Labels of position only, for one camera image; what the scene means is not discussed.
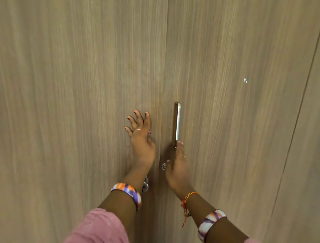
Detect person's right forearm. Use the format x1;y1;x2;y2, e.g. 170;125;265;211
182;193;251;243

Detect striped white purple bangle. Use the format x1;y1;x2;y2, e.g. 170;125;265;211
197;209;227;242

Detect striped orange purple bangle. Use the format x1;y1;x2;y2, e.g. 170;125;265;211
110;182;143;211

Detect metal door handle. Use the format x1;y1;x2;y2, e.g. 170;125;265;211
173;102;182;148

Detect person's left forearm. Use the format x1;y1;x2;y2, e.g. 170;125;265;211
97;168;151;226

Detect person's left hand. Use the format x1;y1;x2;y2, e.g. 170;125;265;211
124;109;157;173

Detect person's right hand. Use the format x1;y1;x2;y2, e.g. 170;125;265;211
164;141;196;200

